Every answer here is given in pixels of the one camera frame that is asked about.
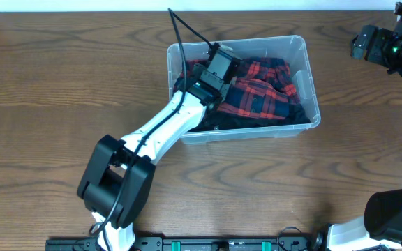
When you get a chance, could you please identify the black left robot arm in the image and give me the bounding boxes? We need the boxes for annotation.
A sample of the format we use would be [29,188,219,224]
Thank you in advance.
[77,43,240,250]

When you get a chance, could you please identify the clear plastic storage bin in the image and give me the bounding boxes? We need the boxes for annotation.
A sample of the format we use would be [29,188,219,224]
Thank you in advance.
[181,35,321,144]

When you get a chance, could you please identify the black garment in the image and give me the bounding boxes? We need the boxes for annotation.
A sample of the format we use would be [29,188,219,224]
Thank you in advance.
[190,105,311,132]

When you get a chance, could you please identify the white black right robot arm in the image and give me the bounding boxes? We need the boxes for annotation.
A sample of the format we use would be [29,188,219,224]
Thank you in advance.
[312,50,402,250]

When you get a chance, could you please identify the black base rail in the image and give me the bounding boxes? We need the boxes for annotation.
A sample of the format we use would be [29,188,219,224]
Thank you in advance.
[45,235,317,251]

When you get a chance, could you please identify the red navy plaid shirt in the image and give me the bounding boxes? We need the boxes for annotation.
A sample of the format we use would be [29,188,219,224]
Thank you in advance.
[172,56,302,121]

